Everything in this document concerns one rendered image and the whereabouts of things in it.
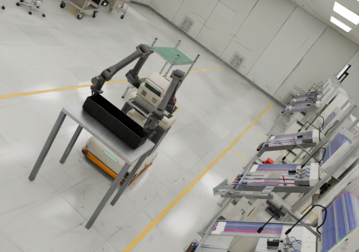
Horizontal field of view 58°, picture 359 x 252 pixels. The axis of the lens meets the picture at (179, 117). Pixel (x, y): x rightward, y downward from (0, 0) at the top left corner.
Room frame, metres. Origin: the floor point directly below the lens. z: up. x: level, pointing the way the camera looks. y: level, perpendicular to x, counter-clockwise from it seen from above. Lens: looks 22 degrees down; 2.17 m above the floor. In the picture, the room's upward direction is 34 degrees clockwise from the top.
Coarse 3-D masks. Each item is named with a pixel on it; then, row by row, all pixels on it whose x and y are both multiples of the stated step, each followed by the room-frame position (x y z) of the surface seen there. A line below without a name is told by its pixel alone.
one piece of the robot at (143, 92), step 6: (138, 84) 2.88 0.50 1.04; (138, 90) 2.87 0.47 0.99; (144, 90) 2.86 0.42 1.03; (150, 90) 2.85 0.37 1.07; (144, 96) 2.86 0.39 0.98; (150, 96) 2.85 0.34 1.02; (156, 96) 2.84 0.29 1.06; (150, 102) 2.85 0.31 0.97; (156, 102) 2.84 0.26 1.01; (132, 114) 2.87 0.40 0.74; (138, 114) 2.88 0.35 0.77; (138, 120) 2.85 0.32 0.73; (144, 120) 2.89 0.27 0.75
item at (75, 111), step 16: (64, 112) 2.17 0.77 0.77; (80, 112) 2.26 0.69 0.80; (80, 128) 2.57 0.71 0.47; (96, 128) 2.19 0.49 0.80; (48, 144) 2.17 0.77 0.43; (112, 144) 2.13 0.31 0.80; (128, 144) 2.26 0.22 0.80; (144, 144) 2.41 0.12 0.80; (64, 160) 2.58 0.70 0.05; (128, 160) 2.08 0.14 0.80; (32, 176) 2.17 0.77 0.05; (128, 176) 2.48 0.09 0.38; (112, 192) 2.08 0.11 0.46; (96, 208) 2.08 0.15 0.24
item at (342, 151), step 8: (344, 128) 3.39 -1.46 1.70; (336, 136) 3.39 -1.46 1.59; (352, 136) 3.37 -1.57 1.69; (328, 144) 3.39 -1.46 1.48; (344, 144) 2.80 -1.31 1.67; (336, 152) 2.80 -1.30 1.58; (344, 152) 2.79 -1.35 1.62; (328, 160) 2.80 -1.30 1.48; (336, 160) 2.79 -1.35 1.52; (352, 160) 2.77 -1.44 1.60; (328, 168) 2.79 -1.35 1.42; (344, 168) 2.77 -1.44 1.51; (336, 176) 2.77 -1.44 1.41; (240, 192) 3.60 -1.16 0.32; (272, 208) 3.01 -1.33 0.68
